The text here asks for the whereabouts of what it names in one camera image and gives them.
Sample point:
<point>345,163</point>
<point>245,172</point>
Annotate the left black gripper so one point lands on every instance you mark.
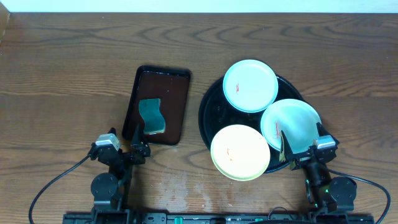
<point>125,154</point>

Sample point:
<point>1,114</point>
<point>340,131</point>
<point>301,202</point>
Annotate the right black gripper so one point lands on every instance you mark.
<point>287,155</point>

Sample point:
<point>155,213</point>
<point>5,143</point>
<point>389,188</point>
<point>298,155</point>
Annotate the pale green plate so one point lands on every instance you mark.
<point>296,119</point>
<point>250,86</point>

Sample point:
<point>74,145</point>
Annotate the green yellow sponge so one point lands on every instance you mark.
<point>149,110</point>

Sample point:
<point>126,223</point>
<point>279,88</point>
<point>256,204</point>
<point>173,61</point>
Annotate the yellow plate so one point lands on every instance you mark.
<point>240,152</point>

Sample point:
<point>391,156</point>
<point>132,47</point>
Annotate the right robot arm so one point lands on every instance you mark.
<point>330,195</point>

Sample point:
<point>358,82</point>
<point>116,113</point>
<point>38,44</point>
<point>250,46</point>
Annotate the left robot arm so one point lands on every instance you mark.
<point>110,189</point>

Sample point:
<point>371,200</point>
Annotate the rectangular dark brown tray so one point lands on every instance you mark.
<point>170,86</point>

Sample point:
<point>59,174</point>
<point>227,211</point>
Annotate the wooden side panel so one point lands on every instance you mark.
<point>4,19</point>

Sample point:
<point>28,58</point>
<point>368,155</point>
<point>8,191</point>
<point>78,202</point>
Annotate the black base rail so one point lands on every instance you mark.
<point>162,218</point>

